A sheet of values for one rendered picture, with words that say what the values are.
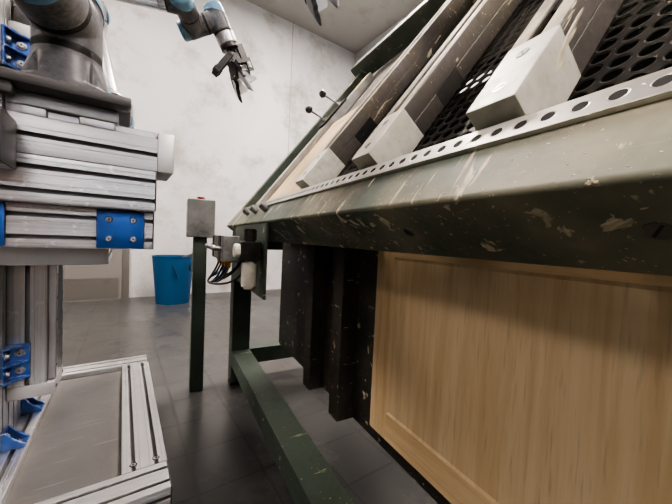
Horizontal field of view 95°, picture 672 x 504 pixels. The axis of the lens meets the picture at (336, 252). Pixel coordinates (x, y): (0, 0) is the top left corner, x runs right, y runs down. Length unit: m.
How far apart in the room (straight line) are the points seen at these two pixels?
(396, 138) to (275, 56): 4.66
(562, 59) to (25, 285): 1.17
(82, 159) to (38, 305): 0.43
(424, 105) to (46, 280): 1.00
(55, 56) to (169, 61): 3.83
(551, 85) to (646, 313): 0.30
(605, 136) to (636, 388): 0.34
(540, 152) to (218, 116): 4.40
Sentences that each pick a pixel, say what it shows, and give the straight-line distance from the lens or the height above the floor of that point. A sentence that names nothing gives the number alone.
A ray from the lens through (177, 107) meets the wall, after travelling 4.52.
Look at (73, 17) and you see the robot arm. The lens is 0.88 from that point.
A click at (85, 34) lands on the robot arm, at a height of 1.16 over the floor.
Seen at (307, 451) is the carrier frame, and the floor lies 0.18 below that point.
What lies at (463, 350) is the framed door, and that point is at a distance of 0.68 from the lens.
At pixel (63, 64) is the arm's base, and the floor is 1.09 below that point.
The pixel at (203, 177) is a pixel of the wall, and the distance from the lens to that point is 4.37.
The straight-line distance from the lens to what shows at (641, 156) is 0.29.
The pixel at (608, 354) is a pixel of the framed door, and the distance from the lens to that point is 0.56.
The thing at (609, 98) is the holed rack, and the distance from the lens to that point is 0.35.
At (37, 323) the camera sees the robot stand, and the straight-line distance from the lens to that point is 1.11.
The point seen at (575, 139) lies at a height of 0.86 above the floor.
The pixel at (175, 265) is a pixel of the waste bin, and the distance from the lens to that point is 3.65.
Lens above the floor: 0.77
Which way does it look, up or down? 2 degrees down
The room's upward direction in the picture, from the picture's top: 3 degrees clockwise
